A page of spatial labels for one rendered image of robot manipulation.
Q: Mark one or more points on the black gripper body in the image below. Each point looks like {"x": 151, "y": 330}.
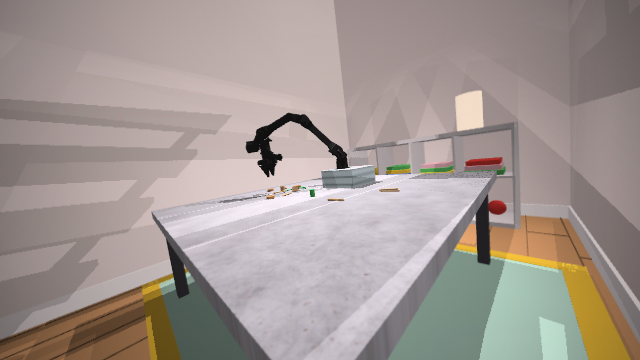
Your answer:
{"x": 265, "y": 158}

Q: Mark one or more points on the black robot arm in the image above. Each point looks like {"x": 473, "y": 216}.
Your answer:
{"x": 303, "y": 120}

